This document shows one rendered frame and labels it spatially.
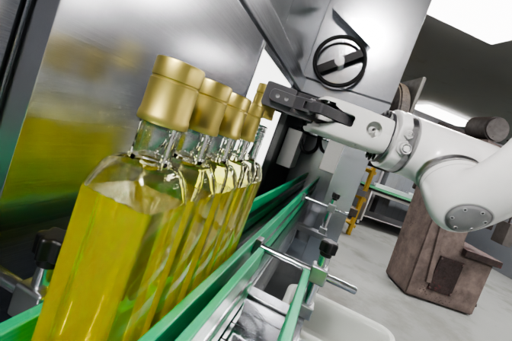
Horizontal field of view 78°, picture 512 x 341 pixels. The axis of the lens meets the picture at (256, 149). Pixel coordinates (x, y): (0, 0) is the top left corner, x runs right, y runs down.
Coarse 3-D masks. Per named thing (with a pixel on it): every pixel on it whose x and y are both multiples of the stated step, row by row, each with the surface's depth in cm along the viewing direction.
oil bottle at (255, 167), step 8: (248, 160) 43; (256, 168) 43; (256, 176) 42; (256, 184) 44; (248, 192) 42; (256, 192) 46; (248, 200) 43; (248, 208) 45; (240, 216) 42; (240, 224) 43; (240, 232) 45; (232, 240) 43; (232, 248) 44
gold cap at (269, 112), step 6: (258, 84) 43; (264, 84) 42; (258, 90) 43; (264, 90) 42; (258, 96) 43; (252, 102) 43; (258, 102) 42; (264, 108) 42; (270, 108) 43; (264, 114) 42; (270, 114) 43; (270, 120) 43
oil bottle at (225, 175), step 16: (208, 160) 32; (224, 176) 31; (224, 192) 31; (224, 208) 33; (208, 224) 31; (208, 240) 32; (208, 256) 34; (192, 272) 31; (192, 288) 33; (176, 304) 31
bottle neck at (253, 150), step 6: (264, 126) 43; (258, 132) 43; (264, 132) 44; (258, 138) 43; (252, 144) 43; (258, 144) 43; (252, 150) 43; (258, 150) 44; (246, 156) 43; (252, 156) 43
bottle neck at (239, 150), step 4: (236, 140) 37; (240, 140) 37; (244, 140) 38; (236, 144) 37; (240, 144) 37; (244, 144) 38; (248, 144) 38; (232, 148) 37; (236, 148) 37; (240, 148) 38; (244, 148) 38; (232, 152) 38; (236, 152) 38; (240, 152) 38; (244, 152) 38; (232, 156) 37; (236, 156) 38; (240, 156) 38; (244, 156) 38; (244, 160) 39
